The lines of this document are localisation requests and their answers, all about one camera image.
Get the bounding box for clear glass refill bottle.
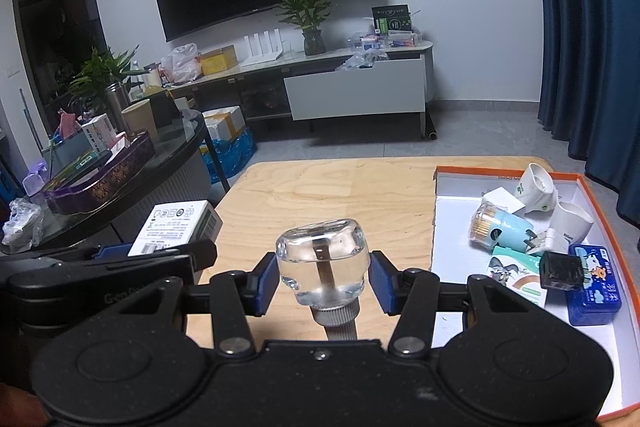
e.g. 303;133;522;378
275;218;372;343

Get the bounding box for blue curtain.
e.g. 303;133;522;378
529;0;640;258

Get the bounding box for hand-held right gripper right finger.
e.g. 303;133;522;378
370;251;541;358

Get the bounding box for black charger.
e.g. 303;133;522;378
539;251;587;293

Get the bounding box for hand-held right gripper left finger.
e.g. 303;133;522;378
102;252;277;358

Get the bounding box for plant in steel cup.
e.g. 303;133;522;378
65;47;151;132

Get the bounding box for white router with antennas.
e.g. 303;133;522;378
240;31;285;66

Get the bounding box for white box with orange rim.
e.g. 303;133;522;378
430;164;640;423

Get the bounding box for television cabinet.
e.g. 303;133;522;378
165;38;437;140

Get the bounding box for purple patterned tray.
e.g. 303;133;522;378
42;129;157;215

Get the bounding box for white cabinet drawer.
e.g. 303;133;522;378
284;57;427;122

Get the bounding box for white cube adapter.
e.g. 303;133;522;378
481;187;527;215

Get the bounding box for potted plant in dark vase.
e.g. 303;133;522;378
275;0;340;56

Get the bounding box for blue cartoon print box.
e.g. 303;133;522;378
567;243;623;327

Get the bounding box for clear bags in drawer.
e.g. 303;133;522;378
336;51;392;72

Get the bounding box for white labelled carton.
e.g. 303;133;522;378
127;200;224;257

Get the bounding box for white medicine box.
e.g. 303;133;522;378
81;114;113;152

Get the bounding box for purple plastic cup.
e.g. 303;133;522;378
22;162;49;198

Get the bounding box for clear plastic storage boxes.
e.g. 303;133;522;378
350;32;420;51

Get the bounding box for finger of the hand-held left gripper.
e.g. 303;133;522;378
7;241;217;308

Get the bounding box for black round side table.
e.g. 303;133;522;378
0;111;232;268

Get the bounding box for light blue toothpick holder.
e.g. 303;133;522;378
469;202;538;254

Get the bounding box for white plastic bag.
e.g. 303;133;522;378
160;43;202;85

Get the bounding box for crumpled clear plastic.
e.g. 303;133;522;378
2;198;45;254

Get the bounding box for blue water bottle pack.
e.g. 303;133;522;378
201;127;258;185

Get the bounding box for black and green box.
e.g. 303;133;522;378
371;4;412;32

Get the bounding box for teal bandage box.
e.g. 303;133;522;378
487;244;549;309

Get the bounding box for white and yellow cardboard box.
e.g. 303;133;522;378
202;106;247;142

